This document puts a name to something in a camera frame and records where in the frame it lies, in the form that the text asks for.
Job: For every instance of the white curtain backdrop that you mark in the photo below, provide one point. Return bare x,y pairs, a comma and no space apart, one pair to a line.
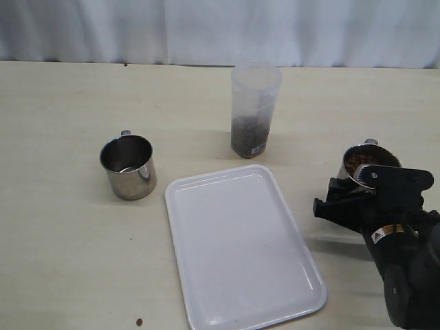
224,33

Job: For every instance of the tall translucent plastic container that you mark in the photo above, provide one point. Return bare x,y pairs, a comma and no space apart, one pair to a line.
255,89

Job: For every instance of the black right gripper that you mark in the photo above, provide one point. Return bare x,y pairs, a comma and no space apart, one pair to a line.
395,198

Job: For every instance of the white plastic tray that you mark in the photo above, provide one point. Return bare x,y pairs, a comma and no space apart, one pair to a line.
241,257

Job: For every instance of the steel mug with kibble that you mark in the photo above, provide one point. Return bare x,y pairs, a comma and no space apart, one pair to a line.
367,153

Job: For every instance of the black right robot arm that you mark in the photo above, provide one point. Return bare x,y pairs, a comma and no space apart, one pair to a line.
409,267

